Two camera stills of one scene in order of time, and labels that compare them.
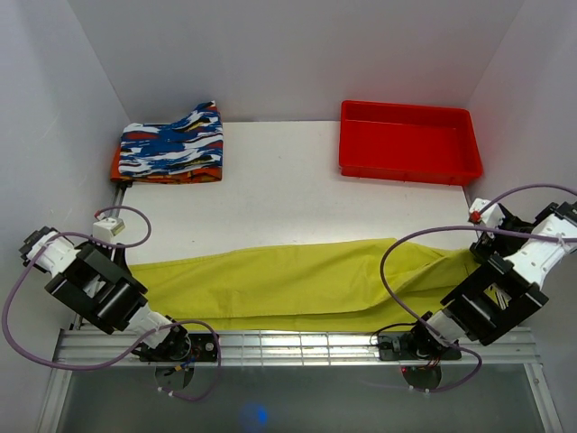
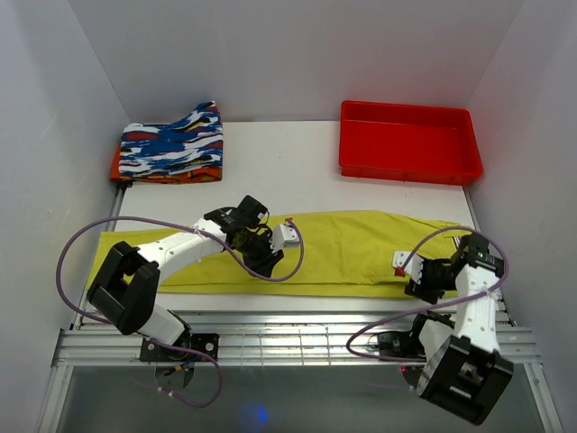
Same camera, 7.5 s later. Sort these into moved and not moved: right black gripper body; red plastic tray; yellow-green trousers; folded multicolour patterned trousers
Moved: yellow-green trousers; right black gripper body
Not moved: folded multicolour patterned trousers; red plastic tray
